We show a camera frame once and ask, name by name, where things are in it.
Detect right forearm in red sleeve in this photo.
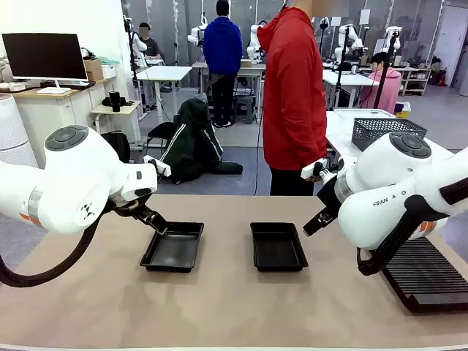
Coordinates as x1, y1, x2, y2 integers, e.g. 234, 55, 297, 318
310, 120, 328, 170

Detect black backpack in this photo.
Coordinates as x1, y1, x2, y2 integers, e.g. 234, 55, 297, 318
100, 130, 132, 164

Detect small wooden side table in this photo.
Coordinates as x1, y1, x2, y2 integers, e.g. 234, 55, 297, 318
90, 100, 144, 151

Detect black tripod pole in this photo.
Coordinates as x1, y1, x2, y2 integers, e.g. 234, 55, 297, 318
373, 31, 401, 110

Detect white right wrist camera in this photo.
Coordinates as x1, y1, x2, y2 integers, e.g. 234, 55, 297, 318
301, 157, 329, 180

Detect black arm cable sleeve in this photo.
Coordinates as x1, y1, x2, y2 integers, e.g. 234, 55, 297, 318
356, 178, 468, 277
0, 199, 110, 289

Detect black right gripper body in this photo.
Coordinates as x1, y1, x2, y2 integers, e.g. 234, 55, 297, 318
316, 171, 347, 217

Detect black right arm cable sleeve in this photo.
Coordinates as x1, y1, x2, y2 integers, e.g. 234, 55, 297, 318
356, 178, 468, 277

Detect black ESD tray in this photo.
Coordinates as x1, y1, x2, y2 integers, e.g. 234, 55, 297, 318
249, 222, 309, 273
140, 221, 205, 273

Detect seated person in dark shirt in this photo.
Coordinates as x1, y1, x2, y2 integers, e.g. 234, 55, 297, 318
137, 22, 165, 63

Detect black chair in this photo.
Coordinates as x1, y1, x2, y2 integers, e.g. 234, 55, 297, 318
146, 121, 176, 154

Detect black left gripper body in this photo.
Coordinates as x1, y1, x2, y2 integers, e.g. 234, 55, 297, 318
127, 200, 152, 221

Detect black slotted board rack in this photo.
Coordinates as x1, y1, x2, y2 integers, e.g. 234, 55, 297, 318
380, 235, 468, 314

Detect dark green striped jacket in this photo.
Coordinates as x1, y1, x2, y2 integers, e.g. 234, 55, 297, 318
159, 93, 244, 185

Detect person in red jacket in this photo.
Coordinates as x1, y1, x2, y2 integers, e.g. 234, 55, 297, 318
257, 0, 328, 197

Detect person in blue hoodie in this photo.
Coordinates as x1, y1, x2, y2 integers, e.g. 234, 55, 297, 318
203, 0, 244, 129

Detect grey mesh basket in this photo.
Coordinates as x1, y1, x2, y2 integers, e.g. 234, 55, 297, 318
352, 117, 428, 153

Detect black keyboard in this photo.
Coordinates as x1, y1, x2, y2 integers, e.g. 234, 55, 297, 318
39, 80, 96, 91

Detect black tumbler with straw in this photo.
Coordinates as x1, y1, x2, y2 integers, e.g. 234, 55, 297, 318
108, 86, 121, 113

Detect white storage box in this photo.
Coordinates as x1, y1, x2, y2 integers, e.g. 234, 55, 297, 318
100, 61, 118, 80

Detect brown cardboard box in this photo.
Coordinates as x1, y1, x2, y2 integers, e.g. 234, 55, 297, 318
83, 57, 105, 82

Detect white plastic bin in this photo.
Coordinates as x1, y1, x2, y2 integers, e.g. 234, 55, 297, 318
334, 108, 396, 120

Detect grey plastic stool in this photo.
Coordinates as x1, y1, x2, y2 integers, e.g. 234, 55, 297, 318
233, 95, 257, 125

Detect white background desk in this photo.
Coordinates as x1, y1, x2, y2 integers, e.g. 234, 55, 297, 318
135, 65, 194, 110

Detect white cylindrical air purifier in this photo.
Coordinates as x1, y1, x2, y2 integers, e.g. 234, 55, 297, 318
0, 93, 39, 169

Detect white cabinet with wooden top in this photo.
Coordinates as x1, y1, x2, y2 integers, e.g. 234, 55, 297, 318
10, 76, 118, 170

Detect black left arm cable sleeve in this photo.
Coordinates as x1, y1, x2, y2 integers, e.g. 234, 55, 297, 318
0, 199, 110, 289

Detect wooden shelf unit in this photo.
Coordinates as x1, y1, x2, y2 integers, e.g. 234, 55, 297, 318
396, 67, 432, 97

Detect computer monitor with white stand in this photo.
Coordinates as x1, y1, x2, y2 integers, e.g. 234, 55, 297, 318
1, 32, 88, 95

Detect grey door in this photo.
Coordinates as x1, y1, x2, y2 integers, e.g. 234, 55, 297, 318
434, 3, 468, 88

